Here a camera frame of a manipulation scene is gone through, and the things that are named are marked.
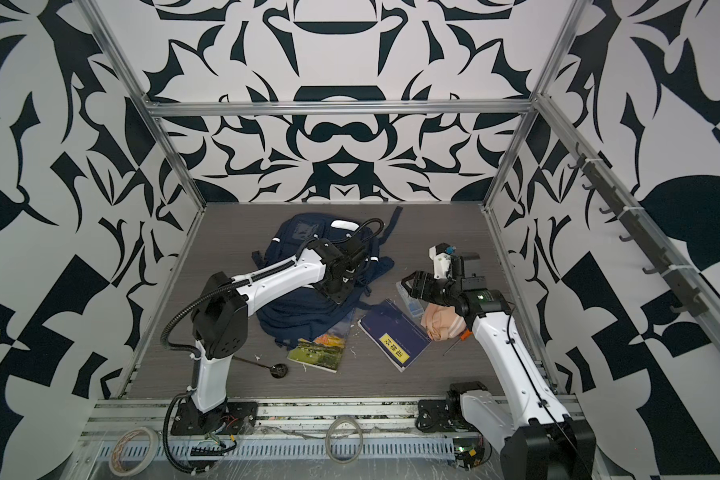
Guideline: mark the clear plastic pen box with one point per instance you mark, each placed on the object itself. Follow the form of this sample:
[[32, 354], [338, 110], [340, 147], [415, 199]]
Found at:
[[414, 306]]

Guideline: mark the navy blue student backpack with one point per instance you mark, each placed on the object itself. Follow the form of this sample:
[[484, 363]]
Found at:
[[305, 314]]

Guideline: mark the beige tape roll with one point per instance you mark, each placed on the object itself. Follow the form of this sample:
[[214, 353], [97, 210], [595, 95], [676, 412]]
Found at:
[[134, 452]]

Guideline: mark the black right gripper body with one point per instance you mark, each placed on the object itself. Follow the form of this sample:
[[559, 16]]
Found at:
[[440, 291]]

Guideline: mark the peach fabric pencil case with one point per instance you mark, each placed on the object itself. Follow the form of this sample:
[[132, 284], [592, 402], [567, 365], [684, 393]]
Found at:
[[442, 323]]

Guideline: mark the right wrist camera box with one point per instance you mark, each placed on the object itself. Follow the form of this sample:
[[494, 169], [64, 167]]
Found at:
[[449, 263]]

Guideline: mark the white slotted cable duct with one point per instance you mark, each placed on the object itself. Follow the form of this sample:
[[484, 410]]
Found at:
[[315, 449]]

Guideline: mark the black metal spoon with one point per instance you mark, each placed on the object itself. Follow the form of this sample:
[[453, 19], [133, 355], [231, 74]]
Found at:
[[277, 371]]

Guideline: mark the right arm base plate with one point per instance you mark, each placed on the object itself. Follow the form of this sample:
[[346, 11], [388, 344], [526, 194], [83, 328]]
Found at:
[[445, 415]]

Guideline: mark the grey coat hook rack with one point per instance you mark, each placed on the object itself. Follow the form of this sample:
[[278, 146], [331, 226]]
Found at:
[[641, 230]]

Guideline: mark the Animal Farm paperback book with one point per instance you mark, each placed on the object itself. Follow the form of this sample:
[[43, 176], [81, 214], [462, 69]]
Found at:
[[326, 351]]

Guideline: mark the green lit circuit board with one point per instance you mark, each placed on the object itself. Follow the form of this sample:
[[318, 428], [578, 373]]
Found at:
[[471, 452]]

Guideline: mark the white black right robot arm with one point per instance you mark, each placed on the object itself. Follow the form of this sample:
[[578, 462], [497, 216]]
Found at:
[[535, 436]]

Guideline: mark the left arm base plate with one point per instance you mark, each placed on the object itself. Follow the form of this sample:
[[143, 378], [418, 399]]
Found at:
[[232, 418]]

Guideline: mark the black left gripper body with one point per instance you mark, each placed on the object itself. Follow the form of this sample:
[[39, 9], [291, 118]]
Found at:
[[340, 291]]

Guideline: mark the navy blue notebook yellow label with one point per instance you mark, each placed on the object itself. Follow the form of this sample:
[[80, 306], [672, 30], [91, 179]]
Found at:
[[399, 338]]

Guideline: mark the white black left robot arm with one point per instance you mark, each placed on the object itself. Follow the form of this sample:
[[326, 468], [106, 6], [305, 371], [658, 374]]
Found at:
[[213, 327]]

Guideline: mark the orange handled screwdriver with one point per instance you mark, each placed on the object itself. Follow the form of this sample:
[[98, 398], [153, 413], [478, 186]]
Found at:
[[460, 339]]

